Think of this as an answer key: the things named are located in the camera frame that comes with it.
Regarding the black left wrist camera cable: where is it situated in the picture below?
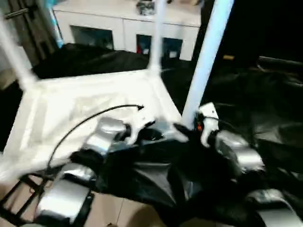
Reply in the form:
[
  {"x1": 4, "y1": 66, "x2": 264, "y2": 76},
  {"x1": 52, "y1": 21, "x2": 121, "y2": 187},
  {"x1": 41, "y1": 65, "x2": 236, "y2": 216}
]
[{"x1": 42, "y1": 103, "x2": 145, "y2": 191}]

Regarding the black metal bar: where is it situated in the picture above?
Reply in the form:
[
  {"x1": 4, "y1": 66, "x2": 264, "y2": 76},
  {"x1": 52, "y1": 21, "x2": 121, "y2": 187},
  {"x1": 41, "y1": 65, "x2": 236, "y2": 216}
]
[{"x1": 258, "y1": 56, "x2": 303, "y2": 70}]

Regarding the black backdrop cloth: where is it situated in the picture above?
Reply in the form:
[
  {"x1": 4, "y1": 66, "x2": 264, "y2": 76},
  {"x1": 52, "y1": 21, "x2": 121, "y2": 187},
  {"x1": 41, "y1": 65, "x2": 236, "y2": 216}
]
[{"x1": 201, "y1": 0, "x2": 303, "y2": 67}]

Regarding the white plastic table leg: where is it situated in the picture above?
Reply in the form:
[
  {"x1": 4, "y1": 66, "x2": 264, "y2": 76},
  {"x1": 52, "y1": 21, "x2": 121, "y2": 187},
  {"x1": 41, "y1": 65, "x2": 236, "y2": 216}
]
[
  {"x1": 181, "y1": 0, "x2": 235, "y2": 128},
  {"x1": 146, "y1": 0, "x2": 167, "y2": 74},
  {"x1": 0, "y1": 21, "x2": 38, "y2": 91}
]

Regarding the white glass-door cabinet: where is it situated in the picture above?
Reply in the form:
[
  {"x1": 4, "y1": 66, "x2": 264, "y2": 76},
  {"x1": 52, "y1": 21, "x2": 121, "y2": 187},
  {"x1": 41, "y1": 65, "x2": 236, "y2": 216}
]
[{"x1": 53, "y1": 0, "x2": 202, "y2": 61}]

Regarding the black metal rack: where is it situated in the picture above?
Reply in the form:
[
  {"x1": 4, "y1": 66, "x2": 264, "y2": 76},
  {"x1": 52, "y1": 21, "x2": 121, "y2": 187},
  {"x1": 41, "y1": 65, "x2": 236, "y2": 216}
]
[{"x1": 0, "y1": 174, "x2": 48, "y2": 225}]

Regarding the blue and white roll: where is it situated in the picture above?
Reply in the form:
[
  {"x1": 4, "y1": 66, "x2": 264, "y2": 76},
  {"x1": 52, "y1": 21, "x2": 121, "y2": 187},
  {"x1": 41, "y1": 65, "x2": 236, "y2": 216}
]
[{"x1": 50, "y1": 4, "x2": 64, "y2": 48}]

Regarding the black tripod pole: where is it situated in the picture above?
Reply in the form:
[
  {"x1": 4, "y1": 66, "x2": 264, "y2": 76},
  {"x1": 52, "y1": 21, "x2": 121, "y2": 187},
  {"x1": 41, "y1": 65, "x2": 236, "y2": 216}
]
[{"x1": 4, "y1": 8, "x2": 29, "y2": 20}]

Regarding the black mat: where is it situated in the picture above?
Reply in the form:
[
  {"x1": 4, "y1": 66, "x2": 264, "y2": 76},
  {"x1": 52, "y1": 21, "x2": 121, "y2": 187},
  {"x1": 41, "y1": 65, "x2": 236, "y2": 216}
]
[{"x1": 0, "y1": 42, "x2": 303, "y2": 227}]

